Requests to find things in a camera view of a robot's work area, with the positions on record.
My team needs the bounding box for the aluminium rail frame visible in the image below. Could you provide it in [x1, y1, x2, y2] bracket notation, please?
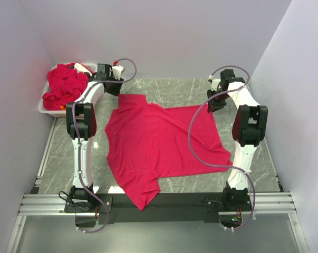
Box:
[6, 168, 309, 252]

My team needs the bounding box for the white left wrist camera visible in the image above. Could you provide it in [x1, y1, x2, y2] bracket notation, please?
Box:
[112, 61, 124, 81]

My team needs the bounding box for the red t shirt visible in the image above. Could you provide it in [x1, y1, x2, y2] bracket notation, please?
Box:
[105, 94, 231, 209]

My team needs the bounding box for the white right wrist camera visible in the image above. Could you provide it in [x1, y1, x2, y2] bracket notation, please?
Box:
[208, 75, 221, 91]

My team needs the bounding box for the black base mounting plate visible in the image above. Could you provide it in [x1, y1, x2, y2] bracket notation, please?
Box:
[64, 192, 253, 224]

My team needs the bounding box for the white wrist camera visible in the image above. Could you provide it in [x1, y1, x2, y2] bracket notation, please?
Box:
[208, 75, 221, 91]
[112, 61, 124, 81]

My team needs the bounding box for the white printed garment in basket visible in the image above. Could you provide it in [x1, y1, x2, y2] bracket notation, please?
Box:
[67, 63, 94, 79]

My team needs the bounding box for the red clothes pile in basket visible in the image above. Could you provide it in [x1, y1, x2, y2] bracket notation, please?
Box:
[42, 63, 89, 110]

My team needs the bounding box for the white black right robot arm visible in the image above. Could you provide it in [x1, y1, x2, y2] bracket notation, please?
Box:
[207, 69, 268, 210]

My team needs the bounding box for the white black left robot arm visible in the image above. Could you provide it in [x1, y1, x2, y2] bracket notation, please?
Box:
[66, 61, 124, 212]

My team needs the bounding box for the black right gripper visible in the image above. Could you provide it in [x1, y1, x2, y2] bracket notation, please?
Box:
[206, 88, 229, 113]

